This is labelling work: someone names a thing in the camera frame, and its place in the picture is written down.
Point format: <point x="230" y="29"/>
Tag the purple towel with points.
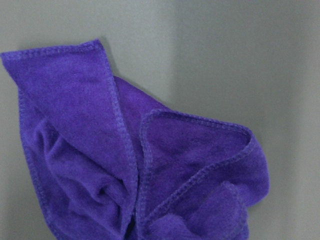
<point x="109" y="162"/>

